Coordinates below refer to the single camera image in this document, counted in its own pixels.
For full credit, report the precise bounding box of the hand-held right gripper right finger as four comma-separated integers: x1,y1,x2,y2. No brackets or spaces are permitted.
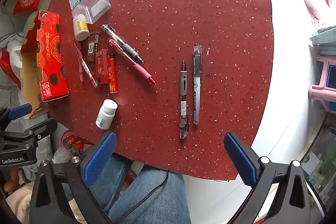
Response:
224,132,325,224

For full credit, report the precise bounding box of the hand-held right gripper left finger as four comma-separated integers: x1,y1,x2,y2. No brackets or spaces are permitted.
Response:
29,131,118,224

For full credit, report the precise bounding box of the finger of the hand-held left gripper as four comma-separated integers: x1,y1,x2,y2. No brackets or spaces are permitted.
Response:
0,104,33,123
0,118,58,144

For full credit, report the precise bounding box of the white medicine bottle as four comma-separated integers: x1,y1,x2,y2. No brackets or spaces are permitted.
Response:
96,99,118,130

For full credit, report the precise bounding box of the red cardboard box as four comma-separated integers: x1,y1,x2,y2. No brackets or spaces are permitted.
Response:
20,10,70,119

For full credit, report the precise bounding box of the red patterned pen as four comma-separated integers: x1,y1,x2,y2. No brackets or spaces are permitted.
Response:
77,55,85,83
74,42,100,90

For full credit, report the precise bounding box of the red cigarette pack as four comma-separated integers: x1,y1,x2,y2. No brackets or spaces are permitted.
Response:
94,49,109,84

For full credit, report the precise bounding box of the black pen with white label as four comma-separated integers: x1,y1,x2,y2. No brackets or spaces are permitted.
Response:
179,60,189,140

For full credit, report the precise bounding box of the red lighter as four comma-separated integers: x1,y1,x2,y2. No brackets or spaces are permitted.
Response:
106,54,119,94

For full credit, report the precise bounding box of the silver pen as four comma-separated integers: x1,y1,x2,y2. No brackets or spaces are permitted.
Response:
193,43,202,125

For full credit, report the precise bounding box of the dark red small pack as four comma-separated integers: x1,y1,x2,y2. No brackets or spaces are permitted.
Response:
87,33,99,62

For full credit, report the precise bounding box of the red grip pen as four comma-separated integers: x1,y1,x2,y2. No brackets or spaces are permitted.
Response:
109,39,157,86

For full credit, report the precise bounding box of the white bottle with yellow label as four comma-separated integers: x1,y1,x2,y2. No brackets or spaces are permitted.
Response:
73,18,90,41

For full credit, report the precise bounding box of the clear plastic box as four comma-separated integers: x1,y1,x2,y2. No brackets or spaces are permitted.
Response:
69,0,111,25

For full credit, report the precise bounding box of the person's left leg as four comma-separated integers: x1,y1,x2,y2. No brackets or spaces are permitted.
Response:
62,153,135,214

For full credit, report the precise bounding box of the person's leg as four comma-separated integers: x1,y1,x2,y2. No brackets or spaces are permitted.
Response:
62,153,135,214
104,164,192,224

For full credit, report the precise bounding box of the red printed packaging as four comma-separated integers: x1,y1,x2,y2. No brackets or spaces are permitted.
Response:
60,130,93,159

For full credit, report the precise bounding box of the white plastic bag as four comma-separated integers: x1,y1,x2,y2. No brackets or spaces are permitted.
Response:
51,147,73,165

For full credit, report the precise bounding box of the red cloth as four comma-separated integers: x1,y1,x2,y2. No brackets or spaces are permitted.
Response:
0,57,21,89

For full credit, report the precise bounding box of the person's right leg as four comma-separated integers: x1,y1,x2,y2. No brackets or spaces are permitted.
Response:
104,164,192,224

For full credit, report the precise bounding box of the grey striped blanket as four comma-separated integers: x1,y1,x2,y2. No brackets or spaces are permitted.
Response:
0,32,25,109

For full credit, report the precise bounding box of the pink plastic stool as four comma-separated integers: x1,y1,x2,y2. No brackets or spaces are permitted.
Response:
308,55,336,112

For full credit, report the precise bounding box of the teal fabric stack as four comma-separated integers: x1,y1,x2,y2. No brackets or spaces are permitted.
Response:
309,26,336,54

